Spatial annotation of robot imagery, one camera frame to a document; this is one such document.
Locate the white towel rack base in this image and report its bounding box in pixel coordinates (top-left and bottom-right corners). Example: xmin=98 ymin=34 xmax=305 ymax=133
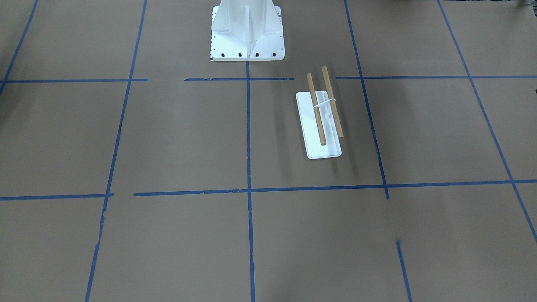
xmin=296 ymin=91 xmax=342 ymax=160

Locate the lower wooden rack rod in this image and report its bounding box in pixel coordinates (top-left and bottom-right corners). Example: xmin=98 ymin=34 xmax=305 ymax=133
xmin=321 ymin=65 xmax=344 ymax=139

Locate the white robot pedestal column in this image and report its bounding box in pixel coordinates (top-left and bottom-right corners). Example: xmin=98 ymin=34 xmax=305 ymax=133
xmin=210 ymin=0 xmax=286 ymax=62

